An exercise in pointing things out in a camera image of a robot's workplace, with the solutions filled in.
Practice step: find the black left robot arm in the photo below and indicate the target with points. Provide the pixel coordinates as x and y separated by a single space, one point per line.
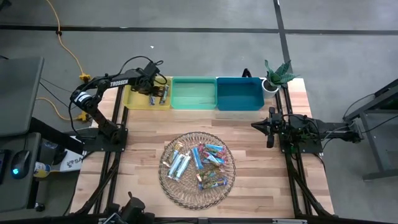
119 83

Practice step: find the blue red-ended granola bar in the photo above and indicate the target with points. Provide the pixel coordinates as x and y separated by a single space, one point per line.
213 159
222 161
215 147

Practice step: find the silver metal bracket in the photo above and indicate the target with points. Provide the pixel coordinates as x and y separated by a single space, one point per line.
289 221

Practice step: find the green orange-ended granola bar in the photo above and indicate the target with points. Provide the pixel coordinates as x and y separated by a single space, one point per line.
214 183
208 175

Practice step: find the light blue granola bar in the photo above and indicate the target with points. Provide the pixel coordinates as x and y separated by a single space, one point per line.
196 158
183 166
174 152
174 165

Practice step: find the blue plastic bin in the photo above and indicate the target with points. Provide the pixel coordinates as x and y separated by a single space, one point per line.
239 93

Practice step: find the black aluminium rig frame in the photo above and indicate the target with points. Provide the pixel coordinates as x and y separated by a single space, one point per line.
289 174

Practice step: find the round woven wicker mat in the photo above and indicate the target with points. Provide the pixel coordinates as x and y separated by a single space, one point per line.
186 199

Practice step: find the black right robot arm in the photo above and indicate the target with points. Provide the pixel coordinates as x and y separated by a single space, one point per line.
335 131

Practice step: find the black computer mouse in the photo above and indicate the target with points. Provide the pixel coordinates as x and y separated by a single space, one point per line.
20 161

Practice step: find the green red-ended granola bar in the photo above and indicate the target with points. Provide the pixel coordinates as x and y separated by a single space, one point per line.
219 153

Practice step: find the yellow plastic bin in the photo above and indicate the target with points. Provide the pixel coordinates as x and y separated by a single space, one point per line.
136 99

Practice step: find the black caster wheel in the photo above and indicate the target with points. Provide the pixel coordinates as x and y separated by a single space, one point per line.
39 207

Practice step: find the white printed box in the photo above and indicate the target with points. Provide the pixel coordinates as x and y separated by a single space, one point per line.
74 161

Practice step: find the grey metal table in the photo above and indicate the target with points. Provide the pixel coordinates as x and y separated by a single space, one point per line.
373 102

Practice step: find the black table clamp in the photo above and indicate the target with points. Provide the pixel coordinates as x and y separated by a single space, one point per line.
246 72

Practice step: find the black flat device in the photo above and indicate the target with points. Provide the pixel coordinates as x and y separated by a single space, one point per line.
2 166

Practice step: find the grey side desk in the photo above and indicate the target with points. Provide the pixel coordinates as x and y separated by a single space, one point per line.
18 93

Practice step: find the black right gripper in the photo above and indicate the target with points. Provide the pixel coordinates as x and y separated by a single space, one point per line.
273 127

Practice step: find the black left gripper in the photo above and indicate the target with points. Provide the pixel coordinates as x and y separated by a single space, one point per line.
145 83

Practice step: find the yellow white bottle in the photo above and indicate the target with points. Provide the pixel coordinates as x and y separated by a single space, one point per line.
42 169

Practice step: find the potted plant white pot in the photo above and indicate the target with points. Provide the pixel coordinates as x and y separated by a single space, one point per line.
269 89

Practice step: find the teal plastic bin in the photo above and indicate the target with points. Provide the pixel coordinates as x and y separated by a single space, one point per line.
192 93

